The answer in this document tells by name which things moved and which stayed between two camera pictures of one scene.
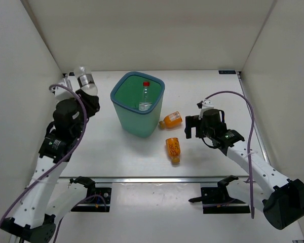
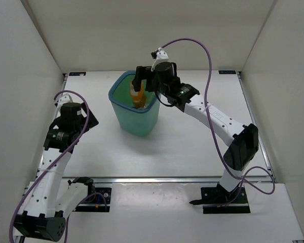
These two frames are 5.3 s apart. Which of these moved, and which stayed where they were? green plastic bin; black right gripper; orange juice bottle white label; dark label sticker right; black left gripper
Moved: orange juice bottle white label; black right gripper; black left gripper
Stayed: green plastic bin; dark label sticker right
